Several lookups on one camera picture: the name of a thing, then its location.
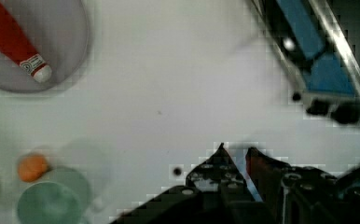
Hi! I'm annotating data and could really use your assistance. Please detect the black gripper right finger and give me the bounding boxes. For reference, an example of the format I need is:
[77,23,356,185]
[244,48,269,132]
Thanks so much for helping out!
[245,147,294,218]

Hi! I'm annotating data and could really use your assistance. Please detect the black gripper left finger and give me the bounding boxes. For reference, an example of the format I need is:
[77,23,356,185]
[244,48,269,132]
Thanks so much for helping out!
[186,143,247,202]

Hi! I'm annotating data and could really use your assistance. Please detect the oven door with black handle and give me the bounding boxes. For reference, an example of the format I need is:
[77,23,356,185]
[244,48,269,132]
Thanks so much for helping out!
[249,0,360,125]

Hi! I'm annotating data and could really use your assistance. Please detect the black toaster oven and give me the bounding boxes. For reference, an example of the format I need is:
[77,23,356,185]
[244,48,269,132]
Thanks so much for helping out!
[249,0,360,132]

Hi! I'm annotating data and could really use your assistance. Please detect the green mug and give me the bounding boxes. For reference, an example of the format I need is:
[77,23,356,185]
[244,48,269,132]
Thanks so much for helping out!
[17,167,92,224]

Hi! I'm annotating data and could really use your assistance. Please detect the orange toy fruit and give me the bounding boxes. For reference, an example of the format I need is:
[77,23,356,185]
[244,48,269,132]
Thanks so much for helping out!
[17,154,49,182]

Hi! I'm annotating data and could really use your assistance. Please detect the grey oval plate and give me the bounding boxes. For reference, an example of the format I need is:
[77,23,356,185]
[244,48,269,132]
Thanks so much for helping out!
[0,0,90,93]

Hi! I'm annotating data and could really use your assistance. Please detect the red ketchup bottle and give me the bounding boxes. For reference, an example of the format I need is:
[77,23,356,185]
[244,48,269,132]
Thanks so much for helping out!
[0,3,52,83]

